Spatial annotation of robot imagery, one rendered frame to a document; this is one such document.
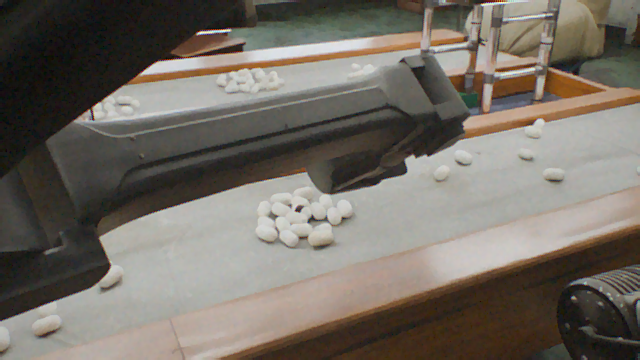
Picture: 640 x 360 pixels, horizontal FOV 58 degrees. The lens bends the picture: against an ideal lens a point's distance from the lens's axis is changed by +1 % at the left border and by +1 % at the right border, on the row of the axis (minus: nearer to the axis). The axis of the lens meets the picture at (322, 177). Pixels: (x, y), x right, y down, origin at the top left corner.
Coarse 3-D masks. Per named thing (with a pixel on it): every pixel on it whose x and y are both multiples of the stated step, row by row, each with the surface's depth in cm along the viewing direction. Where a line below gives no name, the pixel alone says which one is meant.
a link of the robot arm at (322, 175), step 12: (444, 132) 52; (456, 132) 52; (432, 144) 53; (444, 144) 52; (348, 156) 53; (360, 156) 54; (372, 156) 56; (420, 156) 56; (312, 168) 58; (324, 168) 55; (336, 168) 53; (348, 168) 55; (360, 168) 56; (372, 168) 57; (312, 180) 59; (324, 180) 56; (336, 180) 55; (348, 180) 56; (324, 192) 57
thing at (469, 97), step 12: (432, 0) 138; (444, 0) 140; (432, 12) 140; (480, 12) 146; (480, 24) 148; (420, 48) 144; (432, 48) 145; (444, 48) 146; (456, 48) 148; (468, 48) 149; (468, 60) 152; (468, 72) 153; (468, 84) 154; (468, 96) 155
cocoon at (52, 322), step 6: (42, 318) 68; (48, 318) 68; (54, 318) 68; (60, 318) 69; (36, 324) 67; (42, 324) 67; (48, 324) 67; (54, 324) 68; (60, 324) 68; (36, 330) 67; (42, 330) 67; (48, 330) 68
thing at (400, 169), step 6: (402, 162) 69; (384, 168) 63; (390, 168) 69; (396, 168) 69; (402, 168) 69; (372, 174) 66; (378, 174) 66; (384, 174) 68; (390, 174) 68; (396, 174) 69; (402, 174) 69; (360, 180) 67; (366, 180) 67; (372, 180) 68; (378, 180) 68; (348, 186) 66
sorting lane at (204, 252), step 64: (576, 128) 126; (256, 192) 99; (320, 192) 99; (384, 192) 99; (448, 192) 99; (512, 192) 99; (576, 192) 99; (128, 256) 82; (192, 256) 82; (256, 256) 82; (320, 256) 82; (384, 256) 82; (64, 320) 70; (128, 320) 70
